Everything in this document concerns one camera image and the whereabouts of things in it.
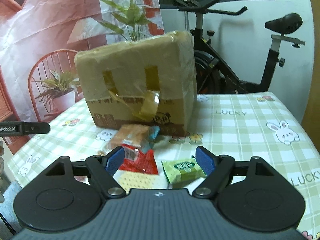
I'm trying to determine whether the cardboard box with plastic liner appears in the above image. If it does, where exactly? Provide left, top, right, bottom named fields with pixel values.
left=74, top=31, right=197, bottom=137

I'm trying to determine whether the brown biscuit pack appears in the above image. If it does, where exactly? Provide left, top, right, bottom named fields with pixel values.
left=107, top=124, right=160, bottom=153

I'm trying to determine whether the black exercise bike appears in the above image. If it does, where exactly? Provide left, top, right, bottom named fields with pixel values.
left=171, top=0, right=306, bottom=95

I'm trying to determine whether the red snack packet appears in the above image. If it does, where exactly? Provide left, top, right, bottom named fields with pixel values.
left=119, top=144, right=158, bottom=175

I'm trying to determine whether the checkered bunny tablecloth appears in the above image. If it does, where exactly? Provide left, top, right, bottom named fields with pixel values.
left=8, top=93, right=319, bottom=239

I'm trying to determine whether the small light green packet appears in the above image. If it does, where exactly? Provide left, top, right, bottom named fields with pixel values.
left=162, top=156, right=206, bottom=185

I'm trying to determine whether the cracker packet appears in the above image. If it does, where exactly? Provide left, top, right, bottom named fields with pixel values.
left=117, top=171, right=168, bottom=193

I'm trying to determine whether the wooden door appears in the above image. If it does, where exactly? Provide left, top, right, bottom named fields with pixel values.
left=299, top=0, right=320, bottom=153

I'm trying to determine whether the printed room backdrop cloth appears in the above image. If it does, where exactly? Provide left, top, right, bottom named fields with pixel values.
left=0, top=0, right=166, bottom=153

